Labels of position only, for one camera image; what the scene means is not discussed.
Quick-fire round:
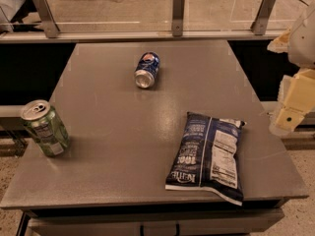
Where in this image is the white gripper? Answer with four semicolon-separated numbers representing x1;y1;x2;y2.
267;2;315;136

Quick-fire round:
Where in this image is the blue pepsi can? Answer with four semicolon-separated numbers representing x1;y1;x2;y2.
134;52;159;89

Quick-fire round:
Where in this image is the blue chip bag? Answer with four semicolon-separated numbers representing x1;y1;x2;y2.
165;112;245;206

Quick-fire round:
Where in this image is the green soda can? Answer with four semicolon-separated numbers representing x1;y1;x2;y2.
21;99;70;157

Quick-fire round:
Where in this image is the grey cabinet under table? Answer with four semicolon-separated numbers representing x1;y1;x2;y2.
15;201;284;236

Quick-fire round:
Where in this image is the right metal rail bracket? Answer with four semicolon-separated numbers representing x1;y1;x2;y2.
250;0;277;35

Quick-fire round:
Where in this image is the metal rail bracket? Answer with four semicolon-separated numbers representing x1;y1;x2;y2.
250;0;277;35
171;0;185;37
32;0;60;38

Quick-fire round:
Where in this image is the middle metal rail bracket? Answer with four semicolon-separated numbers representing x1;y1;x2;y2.
171;0;185;37

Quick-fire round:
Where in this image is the left metal rail bracket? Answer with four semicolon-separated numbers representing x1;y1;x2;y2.
32;0;60;38

